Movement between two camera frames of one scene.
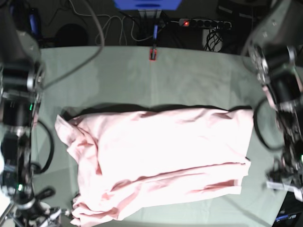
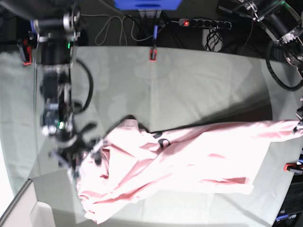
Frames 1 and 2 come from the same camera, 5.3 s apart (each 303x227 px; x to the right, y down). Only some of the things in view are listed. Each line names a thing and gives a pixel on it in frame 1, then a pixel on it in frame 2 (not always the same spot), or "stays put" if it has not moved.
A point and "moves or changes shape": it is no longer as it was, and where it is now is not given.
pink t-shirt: [126, 159] moves or changes shape
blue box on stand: [148, 4] stays put
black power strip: [205, 23] stays put
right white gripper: [287, 174] -> [299, 114]
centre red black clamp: [153, 52] stays put
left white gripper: [30, 212] -> [73, 151]
